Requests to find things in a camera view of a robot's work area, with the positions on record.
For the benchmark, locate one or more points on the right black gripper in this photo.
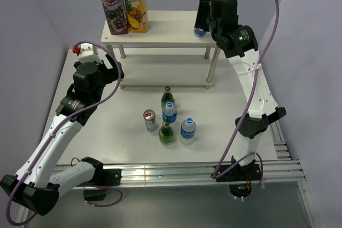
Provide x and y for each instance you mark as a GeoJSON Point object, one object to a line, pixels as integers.
{"type": "Point", "coordinates": [204, 8]}

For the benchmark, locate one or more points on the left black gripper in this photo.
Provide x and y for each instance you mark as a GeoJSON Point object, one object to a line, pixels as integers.
{"type": "Point", "coordinates": [110, 73]}

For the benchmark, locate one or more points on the Red Bull can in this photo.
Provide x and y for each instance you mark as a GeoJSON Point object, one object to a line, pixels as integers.
{"type": "Point", "coordinates": [199, 32]}

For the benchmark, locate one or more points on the green glass bottle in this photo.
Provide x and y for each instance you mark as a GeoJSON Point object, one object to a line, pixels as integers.
{"type": "Point", "coordinates": [166, 134]}
{"type": "Point", "coordinates": [167, 97]}

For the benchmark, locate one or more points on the silver energy can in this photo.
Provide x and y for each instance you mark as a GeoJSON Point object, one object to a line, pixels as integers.
{"type": "Point", "coordinates": [150, 120]}

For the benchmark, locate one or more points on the Pocari water bottle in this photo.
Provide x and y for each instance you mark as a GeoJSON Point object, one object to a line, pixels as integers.
{"type": "Point", "coordinates": [188, 130]}
{"type": "Point", "coordinates": [169, 112]}

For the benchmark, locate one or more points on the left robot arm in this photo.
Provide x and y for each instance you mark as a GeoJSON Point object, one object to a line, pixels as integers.
{"type": "Point", "coordinates": [34, 186]}

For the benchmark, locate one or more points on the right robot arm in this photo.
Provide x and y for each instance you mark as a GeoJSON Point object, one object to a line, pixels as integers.
{"type": "Point", "coordinates": [240, 47]}

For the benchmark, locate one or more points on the white two-tier shelf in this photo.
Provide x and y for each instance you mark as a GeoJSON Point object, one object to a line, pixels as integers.
{"type": "Point", "coordinates": [168, 54]}

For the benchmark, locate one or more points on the grape juice carton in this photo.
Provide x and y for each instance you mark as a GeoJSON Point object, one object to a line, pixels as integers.
{"type": "Point", "coordinates": [116, 17]}

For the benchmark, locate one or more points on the pineapple juice carton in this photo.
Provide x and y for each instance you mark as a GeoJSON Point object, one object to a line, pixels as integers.
{"type": "Point", "coordinates": [137, 15]}

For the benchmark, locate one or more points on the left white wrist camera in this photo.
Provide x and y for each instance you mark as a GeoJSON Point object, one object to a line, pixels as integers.
{"type": "Point", "coordinates": [86, 53]}

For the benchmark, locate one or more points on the aluminium front rail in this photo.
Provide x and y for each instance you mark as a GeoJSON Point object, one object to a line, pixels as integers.
{"type": "Point", "coordinates": [185, 195]}

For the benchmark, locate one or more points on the aluminium side rail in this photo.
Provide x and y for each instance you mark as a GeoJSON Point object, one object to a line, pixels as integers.
{"type": "Point", "coordinates": [280, 145]}

